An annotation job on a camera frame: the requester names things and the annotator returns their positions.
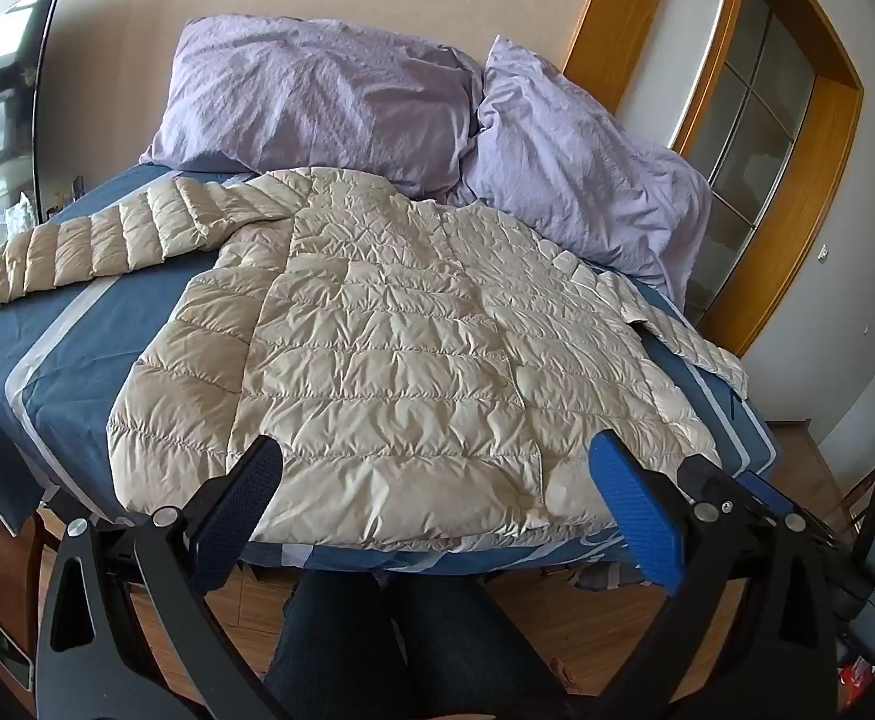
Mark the bed with blue striped sheet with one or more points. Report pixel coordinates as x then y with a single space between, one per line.
70 360

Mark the large lilac pillow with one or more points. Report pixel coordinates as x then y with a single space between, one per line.
295 90

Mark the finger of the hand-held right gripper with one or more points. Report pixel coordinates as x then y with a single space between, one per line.
764 491

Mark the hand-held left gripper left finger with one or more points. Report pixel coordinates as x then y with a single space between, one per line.
242 496

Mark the small lilac pillow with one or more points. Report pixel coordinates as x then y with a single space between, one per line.
572 165

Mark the person's legs in dark pants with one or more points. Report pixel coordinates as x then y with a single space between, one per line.
407 652

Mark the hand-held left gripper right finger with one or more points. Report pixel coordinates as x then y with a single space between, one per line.
632 504

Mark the beige quilted puffer jacket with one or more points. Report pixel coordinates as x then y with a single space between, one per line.
392 360

